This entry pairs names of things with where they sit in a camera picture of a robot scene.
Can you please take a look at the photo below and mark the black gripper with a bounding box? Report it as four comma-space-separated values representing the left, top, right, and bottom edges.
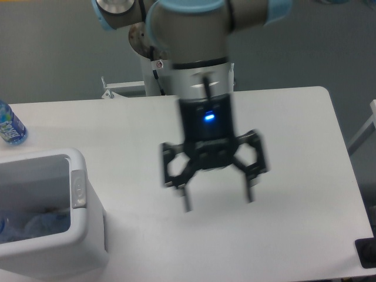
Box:
161, 93, 268, 212

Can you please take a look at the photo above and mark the clear plastic bottle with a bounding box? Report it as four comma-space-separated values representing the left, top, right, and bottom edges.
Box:
1, 210, 71, 244

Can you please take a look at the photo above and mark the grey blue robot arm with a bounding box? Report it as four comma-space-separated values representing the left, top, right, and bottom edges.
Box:
92, 1, 292, 211

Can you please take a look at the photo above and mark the white plastic trash can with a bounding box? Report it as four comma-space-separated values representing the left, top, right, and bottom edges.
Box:
1, 148, 109, 280

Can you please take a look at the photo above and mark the black clamp at table corner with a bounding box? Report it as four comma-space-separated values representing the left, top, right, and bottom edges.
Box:
355, 237, 375, 269

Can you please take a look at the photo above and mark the blue labelled water bottle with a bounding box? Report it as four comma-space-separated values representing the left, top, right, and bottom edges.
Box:
1, 100, 28, 145

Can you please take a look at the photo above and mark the white right pedestal bracket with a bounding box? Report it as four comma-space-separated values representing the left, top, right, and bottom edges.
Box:
229, 62, 236, 92

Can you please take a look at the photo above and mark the white pedestal bracket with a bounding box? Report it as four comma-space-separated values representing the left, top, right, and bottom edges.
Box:
101, 76, 146, 99
229, 62, 236, 92

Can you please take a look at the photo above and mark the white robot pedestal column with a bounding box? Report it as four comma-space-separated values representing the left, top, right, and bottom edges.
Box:
128, 23, 180, 97

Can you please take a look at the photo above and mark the black cable on pedestal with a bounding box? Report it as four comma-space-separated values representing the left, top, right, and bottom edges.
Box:
149, 45, 166, 96

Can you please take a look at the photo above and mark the white left pedestal bracket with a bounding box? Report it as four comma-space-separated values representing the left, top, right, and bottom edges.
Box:
101, 76, 146, 99

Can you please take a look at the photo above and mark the white frame at right edge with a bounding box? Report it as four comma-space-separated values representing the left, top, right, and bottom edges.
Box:
347, 99, 375, 156

